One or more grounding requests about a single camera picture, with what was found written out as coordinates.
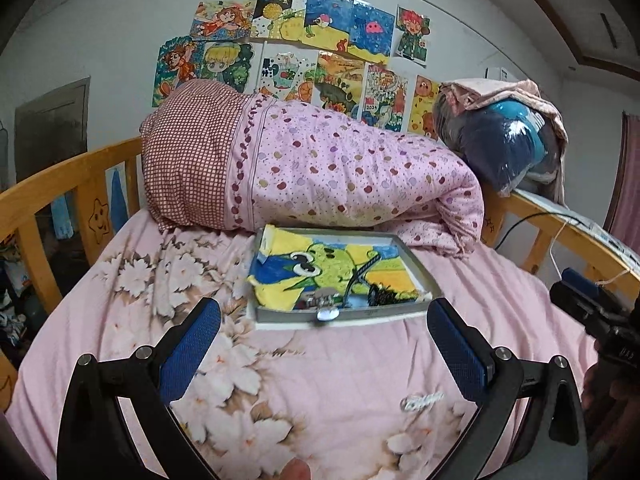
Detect silver hair claw clip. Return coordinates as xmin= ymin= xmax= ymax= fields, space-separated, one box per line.
xmin=300 ymin=288 xmax=343 ymax=322

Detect person's right hand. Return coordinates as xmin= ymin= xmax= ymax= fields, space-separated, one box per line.
xmin=580 ymin=340 xmax=639 ymax=411

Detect black bead bracelet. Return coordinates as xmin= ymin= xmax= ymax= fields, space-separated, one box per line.
xmin=368 ymin=282 xmax=419 ymax=307

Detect pink curtain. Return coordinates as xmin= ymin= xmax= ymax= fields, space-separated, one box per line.
xmin=604 ymin=113 xmax=640 ymax=254

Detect teal hair band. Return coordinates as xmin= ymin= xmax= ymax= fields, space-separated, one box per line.
xmin=343 ymin=254 xmax=381 ymax=308

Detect white clip with rings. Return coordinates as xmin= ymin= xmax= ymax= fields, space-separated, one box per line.
xmin=399 ymin=391 xmax=445 ymax=413

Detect small blue white box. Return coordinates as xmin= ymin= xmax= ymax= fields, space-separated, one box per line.
xmin=256 ymin=224 xmax=276 ymax=263

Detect blue bag in plastic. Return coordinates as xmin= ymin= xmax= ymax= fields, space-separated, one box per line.
xmin=433 ymin=93 xmax=560 ymax=194

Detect pink dotted rolled quilt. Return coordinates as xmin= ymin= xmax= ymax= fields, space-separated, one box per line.
xmin=140 ymin=79 xmax=485 ymax=256

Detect wooden bed frame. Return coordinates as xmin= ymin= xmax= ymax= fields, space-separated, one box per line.
xmin=0 ymin=136 xmax=640 ymax=411

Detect white cable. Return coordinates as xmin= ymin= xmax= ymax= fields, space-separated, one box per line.
xmin=548 ymin=213 xmax=584 ymax=281

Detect colourful frog drawing paper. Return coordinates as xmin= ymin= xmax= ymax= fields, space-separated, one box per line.
xmin=248 ymin=227 xmax=424 ymax=313

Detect grey shallow tray box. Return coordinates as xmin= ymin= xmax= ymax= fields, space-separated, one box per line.
xmin=247 ymin=226 xmax=442 ymax=326

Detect pink floral bed sheet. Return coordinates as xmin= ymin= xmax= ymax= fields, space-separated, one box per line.
xmin=4 ymin=209 xmax=601 ymax=480

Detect children's drawings on wall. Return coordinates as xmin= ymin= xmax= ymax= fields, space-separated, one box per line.
xmin=152 ymin=0 xmax=439 ymax=136

